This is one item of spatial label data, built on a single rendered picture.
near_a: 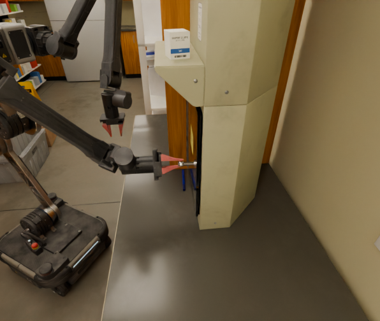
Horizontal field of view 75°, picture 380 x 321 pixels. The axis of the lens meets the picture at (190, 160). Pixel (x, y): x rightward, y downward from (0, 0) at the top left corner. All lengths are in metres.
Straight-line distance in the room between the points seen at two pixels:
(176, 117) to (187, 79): 0.46
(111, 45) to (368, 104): 0.89
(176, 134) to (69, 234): 1.18
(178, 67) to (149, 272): 0.59
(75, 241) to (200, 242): 1.20
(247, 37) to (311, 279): 0.70
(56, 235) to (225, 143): 1.54
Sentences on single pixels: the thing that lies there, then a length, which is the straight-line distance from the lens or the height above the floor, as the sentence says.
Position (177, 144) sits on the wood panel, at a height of 1.08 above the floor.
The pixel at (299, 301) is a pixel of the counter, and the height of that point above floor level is 0.94.
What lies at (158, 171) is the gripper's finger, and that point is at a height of 1.17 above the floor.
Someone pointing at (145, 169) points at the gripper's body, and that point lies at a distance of 0.81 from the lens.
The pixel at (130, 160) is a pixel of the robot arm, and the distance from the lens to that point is 0.74.
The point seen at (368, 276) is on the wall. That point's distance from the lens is 0.90.
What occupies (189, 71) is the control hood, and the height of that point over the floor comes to 1.50.
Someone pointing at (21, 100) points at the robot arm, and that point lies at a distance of 0.72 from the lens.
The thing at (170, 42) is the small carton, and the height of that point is 1.55.
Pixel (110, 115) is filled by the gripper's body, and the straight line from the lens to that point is 1.12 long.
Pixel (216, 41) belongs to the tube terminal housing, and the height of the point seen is 1.56.
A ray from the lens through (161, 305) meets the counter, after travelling 0.79.
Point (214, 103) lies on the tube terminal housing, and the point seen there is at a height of 1.42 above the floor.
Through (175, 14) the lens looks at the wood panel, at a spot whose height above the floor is 1.58.
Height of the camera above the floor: 1.65
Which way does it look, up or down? 35 degrees down
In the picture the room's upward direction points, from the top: straight up
